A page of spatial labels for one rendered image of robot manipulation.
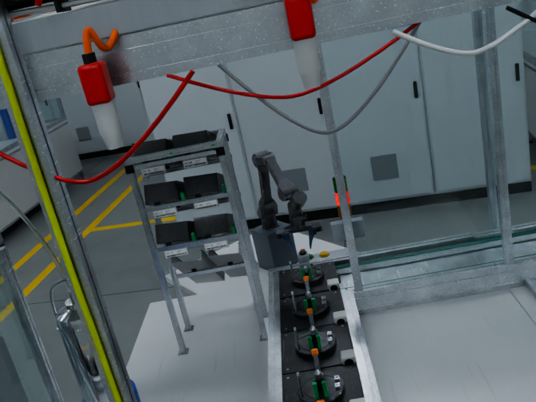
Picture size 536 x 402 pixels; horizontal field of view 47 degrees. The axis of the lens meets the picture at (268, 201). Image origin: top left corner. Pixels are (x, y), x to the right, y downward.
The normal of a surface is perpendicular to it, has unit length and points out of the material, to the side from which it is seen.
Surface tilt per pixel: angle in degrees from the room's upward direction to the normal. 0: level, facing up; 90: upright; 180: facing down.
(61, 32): 90
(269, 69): 90
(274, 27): 90
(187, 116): 90
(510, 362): 0
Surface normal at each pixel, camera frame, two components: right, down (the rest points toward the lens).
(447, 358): -0.20, -0.92
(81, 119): -0.14, 0.36
